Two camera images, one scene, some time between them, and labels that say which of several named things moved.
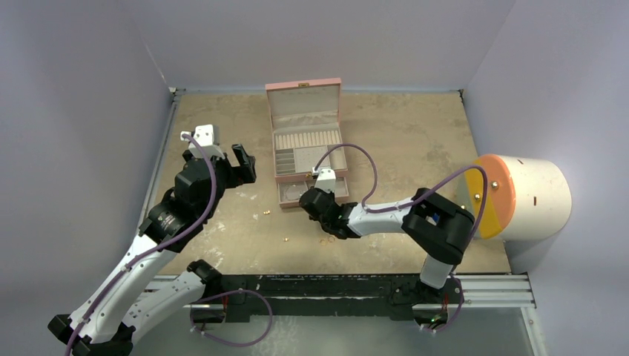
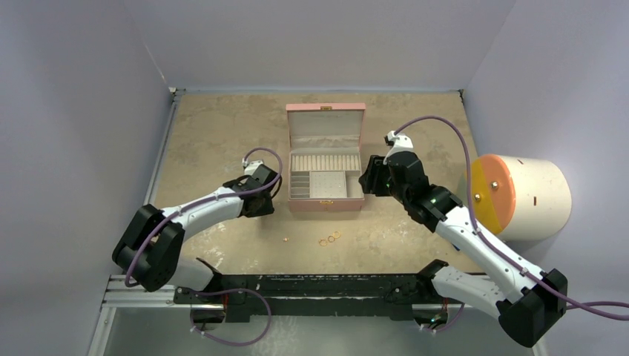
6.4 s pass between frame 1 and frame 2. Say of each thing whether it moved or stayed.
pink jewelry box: moved
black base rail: stayed
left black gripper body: moved
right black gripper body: moved
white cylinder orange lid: stayed
